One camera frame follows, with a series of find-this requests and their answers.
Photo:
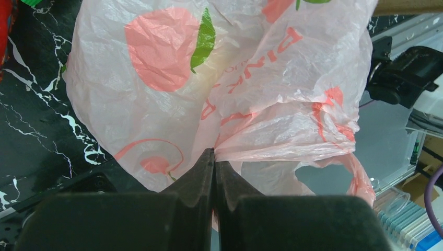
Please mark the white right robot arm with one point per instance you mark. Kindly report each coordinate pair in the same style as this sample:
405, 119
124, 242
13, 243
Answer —
413, 79

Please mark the brown paper bag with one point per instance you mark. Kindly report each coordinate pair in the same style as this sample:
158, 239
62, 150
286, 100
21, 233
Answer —
407, 7

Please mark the pink plastic grocery bag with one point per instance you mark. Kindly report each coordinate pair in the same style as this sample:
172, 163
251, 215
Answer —
271, 86

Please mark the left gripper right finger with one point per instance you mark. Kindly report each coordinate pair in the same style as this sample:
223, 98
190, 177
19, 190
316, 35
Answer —
250, 220

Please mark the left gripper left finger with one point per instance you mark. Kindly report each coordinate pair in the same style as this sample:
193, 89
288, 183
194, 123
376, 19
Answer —
177, 218

